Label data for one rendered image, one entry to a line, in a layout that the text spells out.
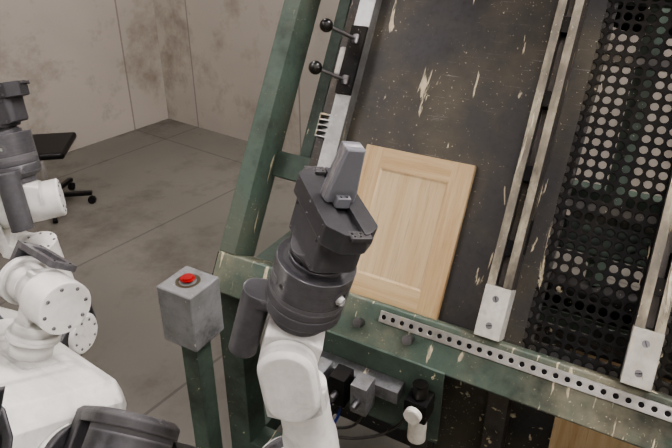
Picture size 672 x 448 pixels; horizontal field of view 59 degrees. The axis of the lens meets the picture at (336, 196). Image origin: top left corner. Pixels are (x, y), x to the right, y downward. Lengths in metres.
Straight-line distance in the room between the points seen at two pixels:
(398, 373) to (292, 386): 0.95
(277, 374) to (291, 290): 0.11
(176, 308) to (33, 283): 0.90
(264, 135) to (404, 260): 0.57
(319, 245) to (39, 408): 0.37
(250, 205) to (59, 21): 3.62
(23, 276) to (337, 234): 0.43
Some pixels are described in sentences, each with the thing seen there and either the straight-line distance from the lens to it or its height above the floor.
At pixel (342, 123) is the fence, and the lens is 1.71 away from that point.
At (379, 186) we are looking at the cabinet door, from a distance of 1.65.
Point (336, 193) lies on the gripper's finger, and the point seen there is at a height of 1.60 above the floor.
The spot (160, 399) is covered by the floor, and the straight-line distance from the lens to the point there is 2.72.
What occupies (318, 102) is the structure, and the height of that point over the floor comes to 1.30.
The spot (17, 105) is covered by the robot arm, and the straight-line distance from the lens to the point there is 1.10.
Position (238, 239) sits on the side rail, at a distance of 1.82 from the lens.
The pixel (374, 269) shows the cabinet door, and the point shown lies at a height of 0.96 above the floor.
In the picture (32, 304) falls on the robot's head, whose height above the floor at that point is 1.43.
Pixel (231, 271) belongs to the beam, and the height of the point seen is 0.86.
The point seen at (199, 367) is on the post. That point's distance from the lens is 1.81.
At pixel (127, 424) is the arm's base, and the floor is 1.38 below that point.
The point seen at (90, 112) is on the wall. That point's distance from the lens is 5.46.
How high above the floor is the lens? 1.85
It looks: 26 degrees down
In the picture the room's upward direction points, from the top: straight up
